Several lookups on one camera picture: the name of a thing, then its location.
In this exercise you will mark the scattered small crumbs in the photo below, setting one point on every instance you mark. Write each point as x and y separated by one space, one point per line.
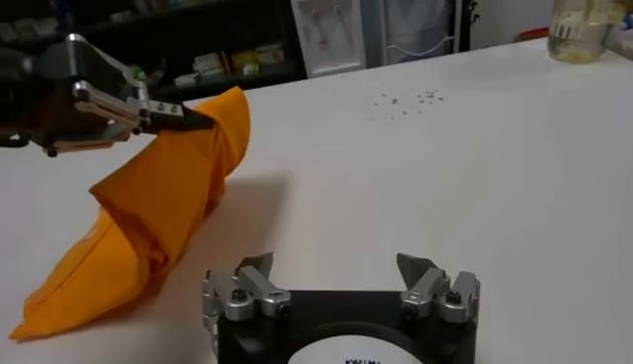
410 101

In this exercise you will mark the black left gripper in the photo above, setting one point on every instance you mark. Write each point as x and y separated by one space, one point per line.
49 69

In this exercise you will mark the orange t-shirt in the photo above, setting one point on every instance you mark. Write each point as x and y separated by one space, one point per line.
148 217

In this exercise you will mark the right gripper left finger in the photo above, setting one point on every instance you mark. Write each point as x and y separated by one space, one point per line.
252 297

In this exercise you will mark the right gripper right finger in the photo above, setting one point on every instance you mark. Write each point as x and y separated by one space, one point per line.
435 297

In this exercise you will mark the black shelving unit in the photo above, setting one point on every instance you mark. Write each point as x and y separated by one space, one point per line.
207 29

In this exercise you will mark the white water dispenser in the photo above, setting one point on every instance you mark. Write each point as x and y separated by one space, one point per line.
329 39

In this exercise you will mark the green lid drinking bottle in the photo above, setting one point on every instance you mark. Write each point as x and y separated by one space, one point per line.
583 39

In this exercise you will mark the white and red box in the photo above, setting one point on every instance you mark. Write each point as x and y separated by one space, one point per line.
210 63

